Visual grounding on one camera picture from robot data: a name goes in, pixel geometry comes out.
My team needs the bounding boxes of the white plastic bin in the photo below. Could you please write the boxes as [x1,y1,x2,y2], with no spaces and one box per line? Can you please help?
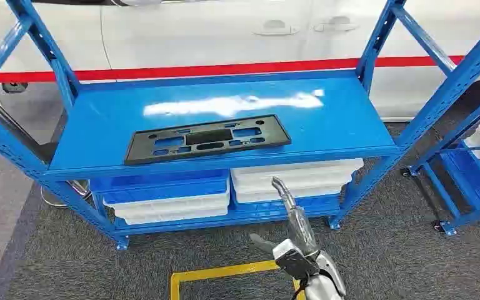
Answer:
[103,182,231,226]
[230,158,365,204]

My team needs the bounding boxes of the blue metal shelf rack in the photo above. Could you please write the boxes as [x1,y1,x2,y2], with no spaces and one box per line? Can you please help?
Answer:
[0,0,480,252]

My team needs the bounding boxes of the blue metal rack on casters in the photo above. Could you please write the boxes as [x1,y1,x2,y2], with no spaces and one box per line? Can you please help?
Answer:
[400,82,480,238]

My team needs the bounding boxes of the black cable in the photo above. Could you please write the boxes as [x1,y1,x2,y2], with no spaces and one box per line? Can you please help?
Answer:
[291,279,309,300]

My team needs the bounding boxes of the white car with red stripe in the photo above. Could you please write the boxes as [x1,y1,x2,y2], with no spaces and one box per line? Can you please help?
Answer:
[0,0,480,122]

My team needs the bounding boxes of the chrome stool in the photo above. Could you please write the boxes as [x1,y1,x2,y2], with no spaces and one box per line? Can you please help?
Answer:
[0,94,92,209]

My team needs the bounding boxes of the blue plastic bin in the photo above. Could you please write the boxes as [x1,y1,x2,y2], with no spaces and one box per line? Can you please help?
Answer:
[90,169,231,206]
[229,193,343,218]

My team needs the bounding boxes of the black plastic plate with cutouts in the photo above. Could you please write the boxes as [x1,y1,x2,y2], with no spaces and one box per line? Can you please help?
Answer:
[124,114,293,166]

